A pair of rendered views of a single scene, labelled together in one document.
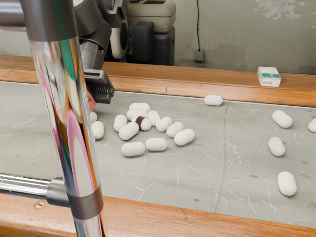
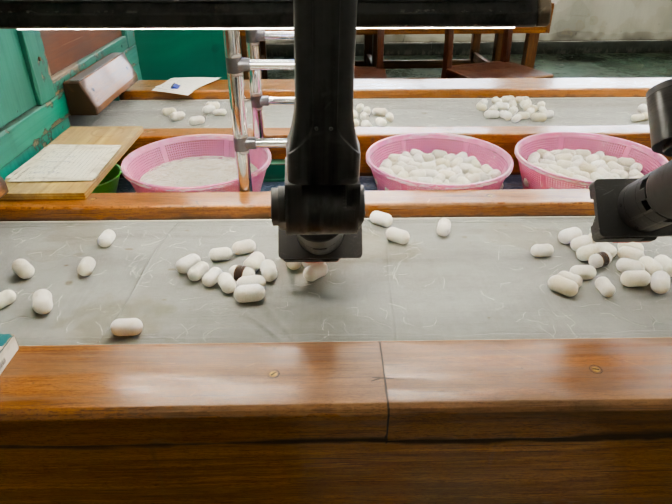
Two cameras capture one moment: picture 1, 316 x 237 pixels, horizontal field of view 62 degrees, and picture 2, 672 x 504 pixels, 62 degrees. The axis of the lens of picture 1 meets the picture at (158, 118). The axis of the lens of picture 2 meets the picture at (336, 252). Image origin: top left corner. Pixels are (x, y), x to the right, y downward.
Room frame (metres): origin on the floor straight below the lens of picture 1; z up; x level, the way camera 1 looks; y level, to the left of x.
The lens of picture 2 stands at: (0.99, 0.02, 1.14)
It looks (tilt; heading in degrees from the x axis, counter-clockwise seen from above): 31 degrees down; 168
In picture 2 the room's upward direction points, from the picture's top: straight up
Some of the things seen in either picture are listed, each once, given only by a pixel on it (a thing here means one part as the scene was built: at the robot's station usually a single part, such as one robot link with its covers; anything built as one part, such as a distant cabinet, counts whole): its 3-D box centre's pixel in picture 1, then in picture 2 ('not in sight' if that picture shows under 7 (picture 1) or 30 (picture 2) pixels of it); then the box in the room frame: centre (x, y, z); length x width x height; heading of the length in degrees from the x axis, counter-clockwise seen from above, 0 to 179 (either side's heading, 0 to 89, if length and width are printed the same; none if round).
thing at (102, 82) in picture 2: not in sight; (104, 80); (-0.39, -0.22, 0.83); 0.30 x 0.06 x 0.07; 169
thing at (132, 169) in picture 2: not in sight; (200, 181); (-0.01, -0.02, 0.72); 0.27 x 0.27 x 0.10
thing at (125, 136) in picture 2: not in sight; (76, 158); (-0.05, -0.24, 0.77); 0.33 x 0.15 x 0.01; 169
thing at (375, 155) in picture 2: not in sight; (436, 179); (0.08, 0.41, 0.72); 0.27 x 0.27 x 0.10
